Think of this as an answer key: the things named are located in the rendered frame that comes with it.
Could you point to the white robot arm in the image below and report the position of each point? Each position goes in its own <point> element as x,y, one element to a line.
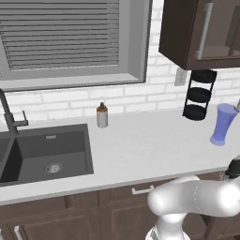
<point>187,200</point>

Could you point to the dark brown drawer front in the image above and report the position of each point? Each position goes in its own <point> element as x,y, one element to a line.
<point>125,193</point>

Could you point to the grey bottle with brown top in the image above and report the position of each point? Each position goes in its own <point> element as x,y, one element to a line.
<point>102,117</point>

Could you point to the dark grey sink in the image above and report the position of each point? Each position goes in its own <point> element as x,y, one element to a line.
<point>47,156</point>

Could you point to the blue glass vase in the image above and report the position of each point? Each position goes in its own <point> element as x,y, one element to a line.
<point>222,123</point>

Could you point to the window with grey blinds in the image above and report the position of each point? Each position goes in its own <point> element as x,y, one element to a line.
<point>62,34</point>

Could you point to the dark brown base cabinet door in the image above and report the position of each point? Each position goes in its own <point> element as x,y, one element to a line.
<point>59,226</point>
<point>131,223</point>

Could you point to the dark grey tap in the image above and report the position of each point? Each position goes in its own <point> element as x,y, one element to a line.
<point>9,118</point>

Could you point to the dark brown sink front panel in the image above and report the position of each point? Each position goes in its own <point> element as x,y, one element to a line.
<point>34,207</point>

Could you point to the white wall outlet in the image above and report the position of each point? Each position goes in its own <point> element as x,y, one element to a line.
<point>180,77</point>

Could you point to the dark brown wall cabinet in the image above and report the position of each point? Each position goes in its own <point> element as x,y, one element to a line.
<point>175,31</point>

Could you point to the glass wall cabinet door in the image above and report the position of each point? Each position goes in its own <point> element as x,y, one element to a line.
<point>220,28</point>

